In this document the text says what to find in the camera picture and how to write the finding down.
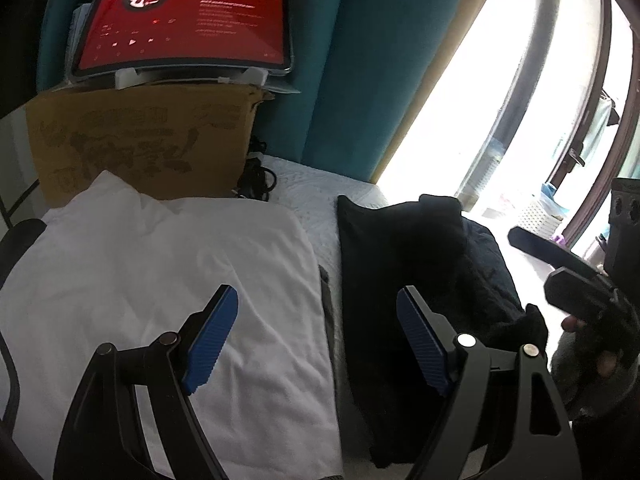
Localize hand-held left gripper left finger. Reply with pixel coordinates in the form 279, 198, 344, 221
52, 284, 240, 480

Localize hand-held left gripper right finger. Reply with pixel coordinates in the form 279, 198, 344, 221
396, 285, 583, 480

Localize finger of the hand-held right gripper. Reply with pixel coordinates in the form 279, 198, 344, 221
544, 267, 619, 322
507, 226, 604, 281

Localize black t-shirt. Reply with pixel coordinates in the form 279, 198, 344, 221
337, 194, 550, 467

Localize white t-shirt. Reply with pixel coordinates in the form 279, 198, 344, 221
0, 170, 346, 480

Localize person's right hand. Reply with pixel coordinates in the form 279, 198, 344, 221
549, 310, 640, 417

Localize white laundry basket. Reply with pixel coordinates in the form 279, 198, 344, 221
517, 192, 566, 239

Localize blue cloth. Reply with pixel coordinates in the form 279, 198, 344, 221
542, 182, 569, 219

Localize dark navy garment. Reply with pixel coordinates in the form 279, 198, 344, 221
457, 212, 528, 313

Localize grey cloth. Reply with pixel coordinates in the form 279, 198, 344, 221
319, 265, 347, 363

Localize hanging light cloth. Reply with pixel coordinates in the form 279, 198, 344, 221
582, 90, 619, 161

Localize beige curtain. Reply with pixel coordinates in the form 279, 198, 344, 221
370, 0, 511, 186

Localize black curved object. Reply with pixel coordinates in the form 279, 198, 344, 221
0, 217, 48, 287

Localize brown cardboard box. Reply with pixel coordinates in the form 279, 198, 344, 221
25, 82, 275, 208

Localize teal curtain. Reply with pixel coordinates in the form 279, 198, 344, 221
37, 0, 473, 184

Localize white tablet stand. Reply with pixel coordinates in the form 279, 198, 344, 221
114, 66, 269, 92

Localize tablet with red screen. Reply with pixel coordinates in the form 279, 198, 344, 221
70, 0, 295, 78

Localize dark sliding door frame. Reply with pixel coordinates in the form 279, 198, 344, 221
545, 0, 632, 256
455, 0, 567, 201

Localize black cables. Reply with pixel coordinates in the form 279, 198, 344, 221
232, 135, 279, 204

